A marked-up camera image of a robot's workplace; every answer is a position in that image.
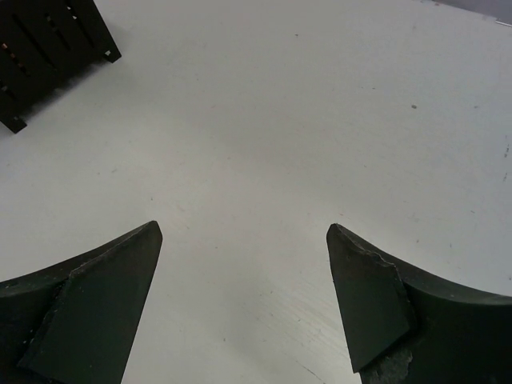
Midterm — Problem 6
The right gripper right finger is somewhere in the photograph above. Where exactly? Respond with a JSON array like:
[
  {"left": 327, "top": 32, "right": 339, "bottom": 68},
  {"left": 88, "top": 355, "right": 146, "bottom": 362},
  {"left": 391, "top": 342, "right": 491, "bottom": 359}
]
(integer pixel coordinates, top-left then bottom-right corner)
[{"left": 326, "top": 224, "right": 511, "bottom": 383}]

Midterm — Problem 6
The black slotted organizer box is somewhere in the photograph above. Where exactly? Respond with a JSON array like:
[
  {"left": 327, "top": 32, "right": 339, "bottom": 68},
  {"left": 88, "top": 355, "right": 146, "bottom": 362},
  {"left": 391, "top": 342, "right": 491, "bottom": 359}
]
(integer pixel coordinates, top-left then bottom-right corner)
[{"left": 1, "top": 0, "right": 122, "bottom": 134}]

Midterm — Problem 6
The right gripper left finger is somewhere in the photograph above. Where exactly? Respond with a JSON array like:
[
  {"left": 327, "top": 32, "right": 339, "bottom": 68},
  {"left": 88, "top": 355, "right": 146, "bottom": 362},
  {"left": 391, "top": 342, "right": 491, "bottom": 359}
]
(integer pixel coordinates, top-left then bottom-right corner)
[{"left": 1, "top": 221, "right": 162, "bottom": 383}]

